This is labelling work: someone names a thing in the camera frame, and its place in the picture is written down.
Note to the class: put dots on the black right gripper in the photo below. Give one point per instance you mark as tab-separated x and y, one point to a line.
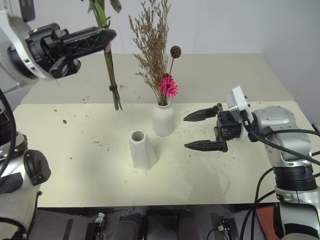
228	127

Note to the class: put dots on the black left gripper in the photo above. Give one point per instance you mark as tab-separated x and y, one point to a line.
42	47

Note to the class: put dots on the green stem flower bouquet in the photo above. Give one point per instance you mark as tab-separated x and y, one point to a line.
110	67

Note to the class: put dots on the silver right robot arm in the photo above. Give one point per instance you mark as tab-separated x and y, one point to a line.
287	140

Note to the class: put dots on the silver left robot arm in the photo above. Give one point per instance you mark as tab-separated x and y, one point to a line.
15	200

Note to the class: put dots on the dried grass pink flower bouquet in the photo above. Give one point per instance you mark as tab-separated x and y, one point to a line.
152	47

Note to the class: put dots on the round white vase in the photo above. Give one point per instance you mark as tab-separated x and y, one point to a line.
163	120

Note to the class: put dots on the tapered white vase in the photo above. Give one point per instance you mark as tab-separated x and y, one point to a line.
142	152

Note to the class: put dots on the black box with white connector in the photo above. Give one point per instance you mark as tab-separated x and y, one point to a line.
228	228

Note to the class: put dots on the red floor mat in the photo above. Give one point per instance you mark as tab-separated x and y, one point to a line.
266	220

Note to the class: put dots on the grey rounded shape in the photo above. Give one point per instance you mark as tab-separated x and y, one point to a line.
128	227

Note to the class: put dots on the small metal clamp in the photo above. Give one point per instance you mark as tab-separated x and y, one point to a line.
100	218

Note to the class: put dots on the black tape strip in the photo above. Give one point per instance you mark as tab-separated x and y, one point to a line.
68	229

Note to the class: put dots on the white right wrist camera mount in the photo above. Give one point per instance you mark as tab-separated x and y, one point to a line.
236	97

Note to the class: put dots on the black table frame bar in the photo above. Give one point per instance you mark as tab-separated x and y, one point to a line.
112	210

